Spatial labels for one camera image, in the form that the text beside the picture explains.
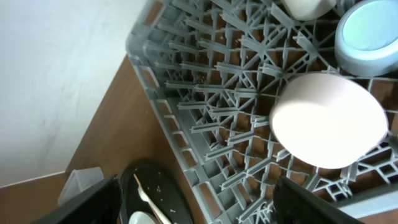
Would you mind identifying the wooden chopstick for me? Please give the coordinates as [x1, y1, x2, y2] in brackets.
[134, 174, 163, 224]

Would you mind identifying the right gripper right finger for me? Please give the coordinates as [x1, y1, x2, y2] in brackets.
[273, 177, 362, 224]

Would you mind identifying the white dinner plate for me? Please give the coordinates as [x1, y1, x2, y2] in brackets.
[128, 211, 159, 224]

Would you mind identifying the light blue cup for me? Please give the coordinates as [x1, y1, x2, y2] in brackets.
[335, 0, 397, 77]

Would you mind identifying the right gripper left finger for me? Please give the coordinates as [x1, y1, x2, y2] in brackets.
[33, 175, 122, 224]

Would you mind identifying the clear plastic bin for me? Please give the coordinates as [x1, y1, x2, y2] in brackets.
[57, 167, 104, 206]

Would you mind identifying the round black serving tray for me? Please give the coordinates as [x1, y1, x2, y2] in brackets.
[119, 160, 193, 224]

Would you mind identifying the white plastic fork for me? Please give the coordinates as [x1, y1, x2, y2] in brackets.
[137, 186, 172, 224]

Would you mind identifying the grey dishwasher rack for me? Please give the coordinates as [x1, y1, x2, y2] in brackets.
[126, 0, 397, 223]

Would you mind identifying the white cup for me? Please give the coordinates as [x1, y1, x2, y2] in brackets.
[281, 0, 336, 21]

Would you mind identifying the white small bowl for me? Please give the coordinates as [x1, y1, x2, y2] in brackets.
[269, 72, 388, 169]

